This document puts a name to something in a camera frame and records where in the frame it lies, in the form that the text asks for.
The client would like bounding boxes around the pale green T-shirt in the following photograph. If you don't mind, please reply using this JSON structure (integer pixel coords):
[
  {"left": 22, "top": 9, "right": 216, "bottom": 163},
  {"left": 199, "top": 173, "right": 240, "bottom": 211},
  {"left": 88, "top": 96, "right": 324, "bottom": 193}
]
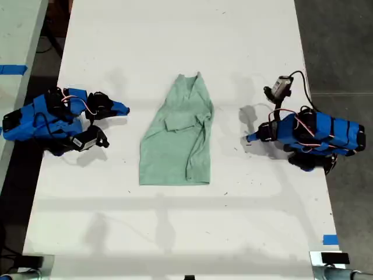
[{"left": 138, "top": 71, "right": 216, "bottom": 186}]

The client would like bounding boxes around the long blue tape strip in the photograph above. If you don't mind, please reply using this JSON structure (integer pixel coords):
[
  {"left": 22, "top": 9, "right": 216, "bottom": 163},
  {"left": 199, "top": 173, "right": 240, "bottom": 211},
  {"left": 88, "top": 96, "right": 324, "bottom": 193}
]
[{"left": 0, "top": 64, "right": 29, "bottom": 76}]

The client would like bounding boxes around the white side table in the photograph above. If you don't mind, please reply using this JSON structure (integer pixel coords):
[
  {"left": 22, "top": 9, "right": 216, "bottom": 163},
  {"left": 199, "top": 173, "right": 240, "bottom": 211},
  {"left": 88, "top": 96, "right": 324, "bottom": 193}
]
[{"left": 0, "top": 0, "right": 50, "bottom": 189}]

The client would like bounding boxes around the short blue tape strip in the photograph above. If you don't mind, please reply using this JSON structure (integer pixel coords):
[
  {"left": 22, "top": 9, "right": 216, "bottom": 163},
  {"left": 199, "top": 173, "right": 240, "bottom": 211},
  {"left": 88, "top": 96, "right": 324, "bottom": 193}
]
[{"left": 322, "top": 233, "right": 340, "bottom": 246}]

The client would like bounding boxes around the small black box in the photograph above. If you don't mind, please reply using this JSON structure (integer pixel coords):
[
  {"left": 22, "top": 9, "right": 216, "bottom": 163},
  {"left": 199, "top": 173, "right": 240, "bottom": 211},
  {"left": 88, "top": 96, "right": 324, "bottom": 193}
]
[
  {"left": 20, "top": 254, "right": 45, "bottom": 268},
  {"left": 321, "top": 252, "right": 350, "bottom": 266}
]

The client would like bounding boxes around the grey metal tube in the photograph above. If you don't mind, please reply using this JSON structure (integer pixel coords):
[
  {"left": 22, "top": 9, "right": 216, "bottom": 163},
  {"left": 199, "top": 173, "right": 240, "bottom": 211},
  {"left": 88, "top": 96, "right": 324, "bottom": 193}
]
[
  {"left": 0, "top": 269, "right": 42, "bottom": 280},
  {"left": 322, "top": 266, "right": 373, "bottom": 280}
]

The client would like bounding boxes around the red and white servo wire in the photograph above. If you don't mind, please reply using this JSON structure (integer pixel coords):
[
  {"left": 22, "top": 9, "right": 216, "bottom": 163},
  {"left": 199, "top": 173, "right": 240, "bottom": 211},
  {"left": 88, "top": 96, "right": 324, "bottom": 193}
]
[
  {"left": 61, "top": 88, "right": 98, "bottom": 116},
  {"left": 268, "top": 108, "right": 317, "bottom": 138}
]

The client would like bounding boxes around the black camera stalk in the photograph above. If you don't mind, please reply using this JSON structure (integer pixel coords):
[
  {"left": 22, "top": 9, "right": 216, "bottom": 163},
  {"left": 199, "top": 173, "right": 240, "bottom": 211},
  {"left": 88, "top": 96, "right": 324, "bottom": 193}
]
[{"left": 272, "top": 99, "right": 285, "bottom": 123}]

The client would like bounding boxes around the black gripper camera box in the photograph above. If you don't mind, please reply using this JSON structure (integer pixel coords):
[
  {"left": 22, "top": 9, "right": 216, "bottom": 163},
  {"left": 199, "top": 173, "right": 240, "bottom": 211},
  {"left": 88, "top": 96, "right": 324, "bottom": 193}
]
[
  {"left": 69, "top": 125, "right": 111, "bottom": 153},
  {"left": 263, "top": 75, "right": 293, "bottom": 103}
]

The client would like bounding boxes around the black camera cable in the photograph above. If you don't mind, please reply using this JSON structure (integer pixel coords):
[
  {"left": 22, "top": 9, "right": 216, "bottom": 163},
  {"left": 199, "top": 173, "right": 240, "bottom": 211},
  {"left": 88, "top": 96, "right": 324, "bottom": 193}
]
[{"left": 290, "top": 70, "right": 321, "bottom": 113}]

